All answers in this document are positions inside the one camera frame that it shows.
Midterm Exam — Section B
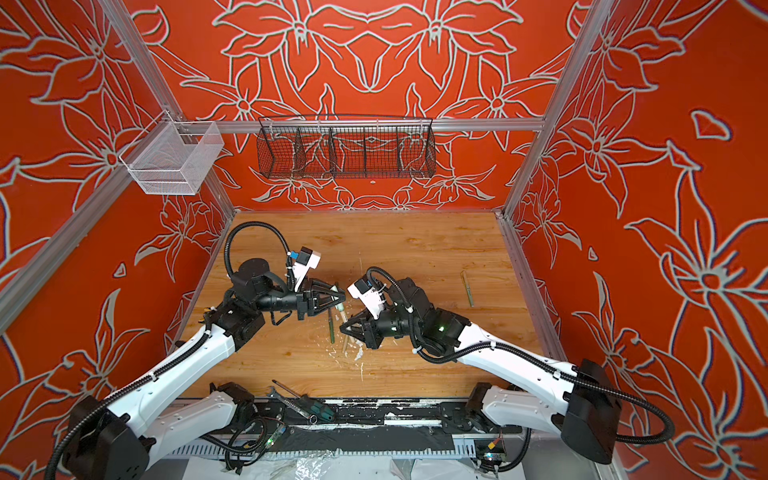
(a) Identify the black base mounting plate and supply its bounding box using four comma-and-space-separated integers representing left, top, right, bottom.
226, 396, 525, 434

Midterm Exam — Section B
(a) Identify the silver wrench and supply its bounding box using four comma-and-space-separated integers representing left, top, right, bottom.
268, 387, 318, 425

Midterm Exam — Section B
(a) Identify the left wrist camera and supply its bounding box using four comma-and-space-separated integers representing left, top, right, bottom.
288, 246, 321, 292

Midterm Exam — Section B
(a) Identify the green handled screwdriver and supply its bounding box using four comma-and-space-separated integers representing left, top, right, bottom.
272, 379, 336, 424

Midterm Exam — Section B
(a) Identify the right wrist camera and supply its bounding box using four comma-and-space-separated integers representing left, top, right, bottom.
348, 277, 386, 320

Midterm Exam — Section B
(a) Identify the white wire mesh basket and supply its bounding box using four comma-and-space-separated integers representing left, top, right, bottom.
120, 121, 224, 196

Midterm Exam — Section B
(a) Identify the white slotted cable duct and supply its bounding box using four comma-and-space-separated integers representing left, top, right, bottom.
164, 438, 477, 461

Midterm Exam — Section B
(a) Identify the black wire mesh basket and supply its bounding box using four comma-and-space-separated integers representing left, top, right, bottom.
256, 114, 437, 180

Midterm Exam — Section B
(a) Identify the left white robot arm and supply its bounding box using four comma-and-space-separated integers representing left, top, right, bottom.
44, 221, 345, 479

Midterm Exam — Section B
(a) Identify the small green circuit board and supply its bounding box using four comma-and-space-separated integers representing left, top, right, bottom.
477, 441, 508, 469

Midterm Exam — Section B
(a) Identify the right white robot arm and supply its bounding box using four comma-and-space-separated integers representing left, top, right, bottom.
340, 267, 675, 464

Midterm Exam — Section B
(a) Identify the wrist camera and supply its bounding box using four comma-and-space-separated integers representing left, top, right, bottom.
288, 246, 321, 292
348, 277, 386, 320

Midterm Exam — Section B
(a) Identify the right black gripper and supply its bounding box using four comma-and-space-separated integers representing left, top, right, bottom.
335, 304, 424, 352

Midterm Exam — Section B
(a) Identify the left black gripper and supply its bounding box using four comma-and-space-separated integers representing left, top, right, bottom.
256, 277, 345, 322

